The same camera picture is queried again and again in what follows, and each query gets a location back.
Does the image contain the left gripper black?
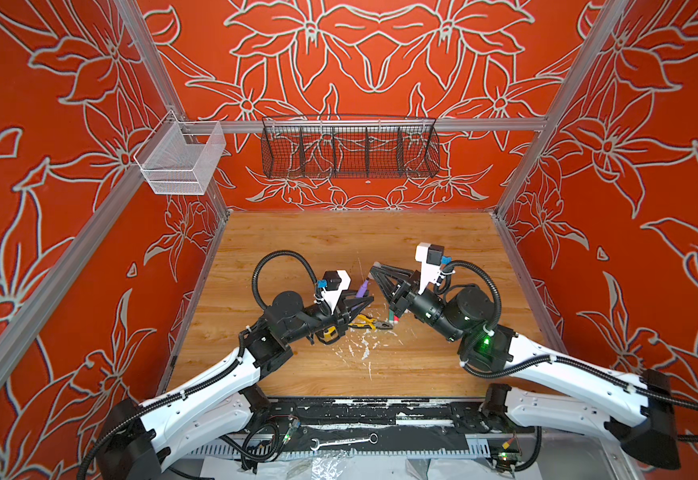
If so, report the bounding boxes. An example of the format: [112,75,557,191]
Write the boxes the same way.
[283,288,370,345]

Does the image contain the white mesh basket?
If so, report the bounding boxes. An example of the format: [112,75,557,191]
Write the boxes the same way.
[134,111,227,196]

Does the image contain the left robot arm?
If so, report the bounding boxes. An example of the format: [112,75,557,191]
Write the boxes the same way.
[77,251,374,479]

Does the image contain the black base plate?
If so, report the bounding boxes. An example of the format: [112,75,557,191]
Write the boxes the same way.
[250,397,536,435]

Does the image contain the silver wrench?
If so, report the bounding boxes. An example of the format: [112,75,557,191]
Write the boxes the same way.
[310,433,379,452]

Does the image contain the small circuit board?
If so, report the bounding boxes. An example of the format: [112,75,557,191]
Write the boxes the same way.
[490,442,522,475]

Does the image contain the yellow black pliers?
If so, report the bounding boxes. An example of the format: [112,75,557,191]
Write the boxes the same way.
[349,314,394,331]

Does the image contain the purple marker pen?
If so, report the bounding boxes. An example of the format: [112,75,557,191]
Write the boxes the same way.
[355,280,369,298]

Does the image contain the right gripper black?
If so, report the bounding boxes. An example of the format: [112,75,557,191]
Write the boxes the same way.
[373,262,471,346]

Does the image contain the black wire basket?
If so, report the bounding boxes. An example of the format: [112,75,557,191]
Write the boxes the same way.
[260,114,442,180]

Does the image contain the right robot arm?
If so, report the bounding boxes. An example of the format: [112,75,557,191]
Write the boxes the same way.
[370,260,698,470]

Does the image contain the yellow black tape measure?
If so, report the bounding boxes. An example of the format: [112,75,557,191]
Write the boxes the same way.
[316,326,341,345]

